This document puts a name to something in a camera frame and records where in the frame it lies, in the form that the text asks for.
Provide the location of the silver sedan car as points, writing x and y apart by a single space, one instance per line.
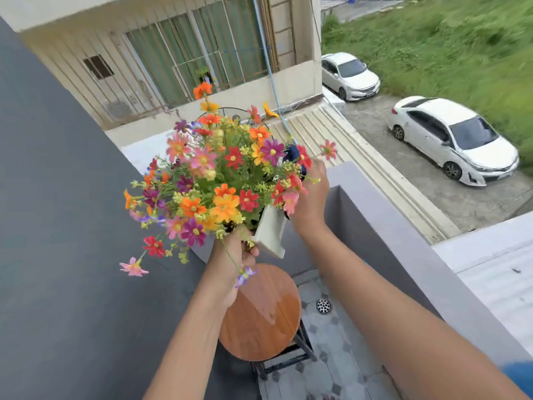
350 74

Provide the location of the person's left hand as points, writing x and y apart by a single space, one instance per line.
229 266

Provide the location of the beige corrugated roof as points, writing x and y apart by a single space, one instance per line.
354 162

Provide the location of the small dark vent window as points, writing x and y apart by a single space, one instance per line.
98 66

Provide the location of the round metal floor drain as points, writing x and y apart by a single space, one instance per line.
323 306

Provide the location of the white corrugated metal roof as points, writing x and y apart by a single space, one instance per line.
499 279

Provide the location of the colourful artificial flowers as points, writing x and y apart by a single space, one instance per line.
225 179

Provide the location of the person's right forearm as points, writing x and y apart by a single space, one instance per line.
395 320

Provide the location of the white air conditioner unit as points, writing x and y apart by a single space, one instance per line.
141 154

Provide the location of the person's right hand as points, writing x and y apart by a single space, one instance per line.
314 204

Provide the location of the white sedan car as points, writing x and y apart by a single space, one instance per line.
449 137

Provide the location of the blue drain pipe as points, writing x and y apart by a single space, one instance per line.
266 58

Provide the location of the green grassy vegetation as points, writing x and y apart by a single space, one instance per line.
449 41

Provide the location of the person's left forearm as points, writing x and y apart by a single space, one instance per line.
187 349

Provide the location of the round wooden table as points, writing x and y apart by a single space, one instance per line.
266 312

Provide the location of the blue plastic watering can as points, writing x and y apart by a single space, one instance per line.
520 374

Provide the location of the barred window green curtain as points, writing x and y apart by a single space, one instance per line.
183 58

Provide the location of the black mesh satellite dish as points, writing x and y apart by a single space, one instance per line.
236 117

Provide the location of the dark blue cloth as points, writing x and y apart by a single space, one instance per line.
291 154

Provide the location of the small hanging green plant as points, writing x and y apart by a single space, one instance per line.
204 72

